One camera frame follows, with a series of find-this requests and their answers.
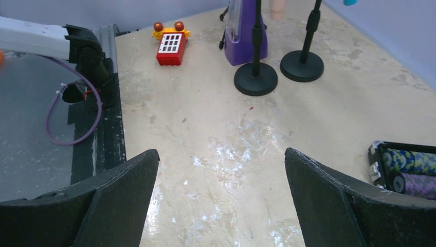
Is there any black round-base mic stand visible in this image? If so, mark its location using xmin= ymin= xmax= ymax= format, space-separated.
xmin=280 ymin=0 xmax=324 ymax=83

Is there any pink microphone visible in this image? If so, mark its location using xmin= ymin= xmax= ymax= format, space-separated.
xmin=269 ymin=0 xmax=286 ymax=21

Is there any red toy block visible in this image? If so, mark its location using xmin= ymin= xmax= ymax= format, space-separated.
xmin=156 ymin=32 xmax=187 ymax=66

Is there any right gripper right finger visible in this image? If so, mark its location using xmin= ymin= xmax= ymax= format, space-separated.
xmin=285 ymin=148 xmax=435 ymax=246

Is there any aluminium frame rail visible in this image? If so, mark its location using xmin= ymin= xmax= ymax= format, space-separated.
xmin=92 ymin=24 xmax=119 ymax=73

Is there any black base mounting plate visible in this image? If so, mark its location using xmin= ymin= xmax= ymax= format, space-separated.
xmin=68 ymin=58 xmax=127 ymax=184

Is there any yellow toy block with knobs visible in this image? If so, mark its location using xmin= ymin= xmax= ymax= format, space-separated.
xmin=151 ymin=21 xmax=191 ymax=41

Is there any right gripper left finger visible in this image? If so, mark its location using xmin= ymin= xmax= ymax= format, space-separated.
xmin=1 ymin=149 xmax=160 ymax=246

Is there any blue microphone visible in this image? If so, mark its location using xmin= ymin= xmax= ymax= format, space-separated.
xmin=343 ymin=0 xmax=358 ymax=6

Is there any black poker chip case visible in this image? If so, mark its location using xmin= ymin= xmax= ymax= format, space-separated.
xmin=368 ymin=140 xmax=435 ymax=200

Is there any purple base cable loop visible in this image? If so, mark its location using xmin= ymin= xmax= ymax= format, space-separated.
xmin=45 ymin=56 xmax=103 ymax=147

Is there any purple metronome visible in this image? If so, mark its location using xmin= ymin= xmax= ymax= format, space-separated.
xmin=224 ymin=0 xmax=256 ymax=66

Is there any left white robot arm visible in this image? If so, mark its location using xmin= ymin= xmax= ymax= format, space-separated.
xmin=1 ymin=17 xmax=115 ymax=108

